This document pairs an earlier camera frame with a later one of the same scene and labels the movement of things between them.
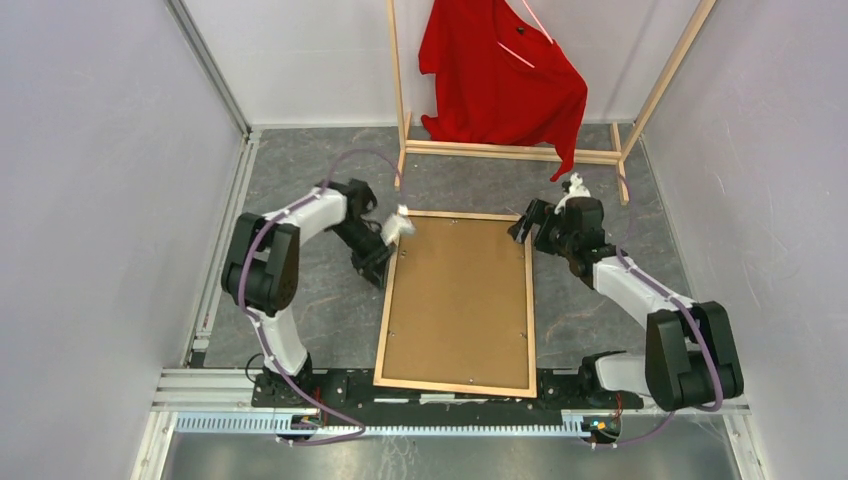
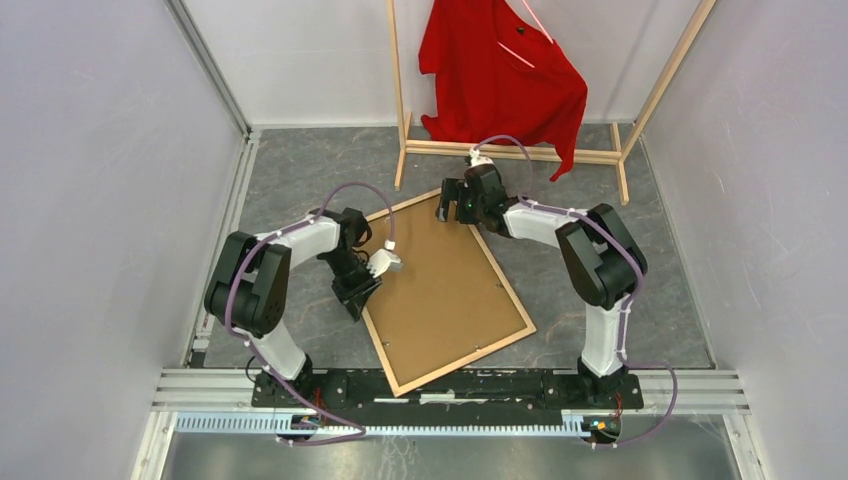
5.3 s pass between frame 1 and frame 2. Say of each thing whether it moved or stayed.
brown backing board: moved
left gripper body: moved
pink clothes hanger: stayed
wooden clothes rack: stayed
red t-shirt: stayed
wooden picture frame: moved
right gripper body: moved
